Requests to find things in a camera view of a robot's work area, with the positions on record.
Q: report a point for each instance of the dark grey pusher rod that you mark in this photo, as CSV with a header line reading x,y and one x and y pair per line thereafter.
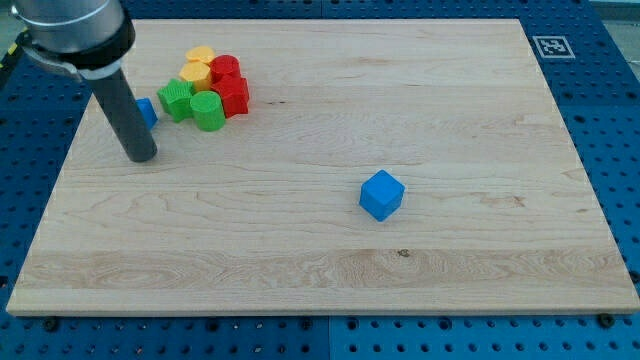
x,y
116,99

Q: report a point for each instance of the blue triangle block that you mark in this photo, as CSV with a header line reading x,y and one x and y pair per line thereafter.
x,y
147,110

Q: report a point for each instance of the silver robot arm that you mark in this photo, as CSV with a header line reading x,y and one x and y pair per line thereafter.
x,y
86,40

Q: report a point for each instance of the green star block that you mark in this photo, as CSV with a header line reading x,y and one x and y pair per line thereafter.
x,y
175,99

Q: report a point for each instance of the red star block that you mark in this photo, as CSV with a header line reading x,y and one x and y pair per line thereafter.
x,y
234,94

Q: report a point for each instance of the green cylinder block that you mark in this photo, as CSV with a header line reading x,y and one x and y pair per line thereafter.
x,y
208,112

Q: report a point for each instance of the yellow hexagon block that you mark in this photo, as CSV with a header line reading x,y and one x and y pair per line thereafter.
x,y
198,74

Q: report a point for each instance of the yellow cylinder block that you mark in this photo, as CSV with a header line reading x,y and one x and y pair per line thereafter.
x,y
200,54

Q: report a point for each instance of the red cylinder block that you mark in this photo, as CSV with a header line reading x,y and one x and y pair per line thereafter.
x,y
224,66

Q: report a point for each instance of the black bolt left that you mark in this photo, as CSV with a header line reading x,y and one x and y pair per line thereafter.
x,y
50,324

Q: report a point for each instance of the black bolt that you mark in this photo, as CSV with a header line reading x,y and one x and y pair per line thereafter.
x,y
50,324
606,320

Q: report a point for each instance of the wooden board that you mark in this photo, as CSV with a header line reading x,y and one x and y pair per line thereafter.
x,y
262,217

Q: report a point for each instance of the blue cube block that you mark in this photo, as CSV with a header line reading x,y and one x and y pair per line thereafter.
x,y
381,195

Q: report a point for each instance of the white fiducial marker tag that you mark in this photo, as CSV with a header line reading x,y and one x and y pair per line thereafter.
x,y
553,47

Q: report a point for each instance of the black bolt right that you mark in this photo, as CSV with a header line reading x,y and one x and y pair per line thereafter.
x,y
606,320

